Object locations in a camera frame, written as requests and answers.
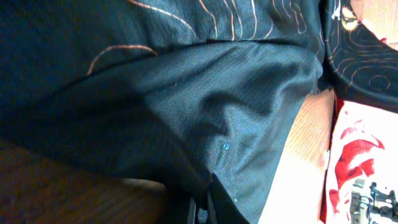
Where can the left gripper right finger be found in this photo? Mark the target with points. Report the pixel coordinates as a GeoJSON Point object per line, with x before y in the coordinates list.
{"type": "Point", "coordinates": [220, 207]}

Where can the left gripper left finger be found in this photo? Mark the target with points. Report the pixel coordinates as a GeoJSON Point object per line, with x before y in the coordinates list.
{"type": "Point", "coordinates": [191, 215]}

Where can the black cycling jersey orange lines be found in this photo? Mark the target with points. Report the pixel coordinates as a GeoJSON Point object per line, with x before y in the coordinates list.
{"type": "Point", "coordinates": [168, 91]}

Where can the red printed t-shirt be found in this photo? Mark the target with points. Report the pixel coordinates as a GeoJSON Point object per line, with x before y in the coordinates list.
{"type": "Point", "coordinates": [363, 72]}

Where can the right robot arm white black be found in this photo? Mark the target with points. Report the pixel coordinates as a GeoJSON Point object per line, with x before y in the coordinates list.
{"type": "Point", "coordinates": [372, 203]}

